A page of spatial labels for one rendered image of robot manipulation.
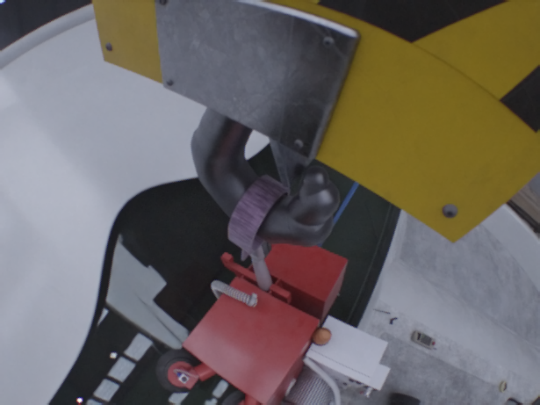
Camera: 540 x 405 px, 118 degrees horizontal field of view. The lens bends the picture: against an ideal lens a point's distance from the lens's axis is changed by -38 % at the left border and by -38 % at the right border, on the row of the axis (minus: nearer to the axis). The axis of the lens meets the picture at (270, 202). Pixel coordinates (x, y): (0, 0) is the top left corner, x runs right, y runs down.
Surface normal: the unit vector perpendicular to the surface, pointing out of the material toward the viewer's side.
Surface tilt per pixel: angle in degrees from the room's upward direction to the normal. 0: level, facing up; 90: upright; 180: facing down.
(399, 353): 0
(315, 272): 17
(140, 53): 90
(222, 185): 66
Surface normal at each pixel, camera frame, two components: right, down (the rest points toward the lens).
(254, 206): -0.11, -0.22
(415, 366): 0.14, -0.54
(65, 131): 0.43, -0.36
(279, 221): -0.72, 0.01
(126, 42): -0.52, 0.67
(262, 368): -0.15, -0.69
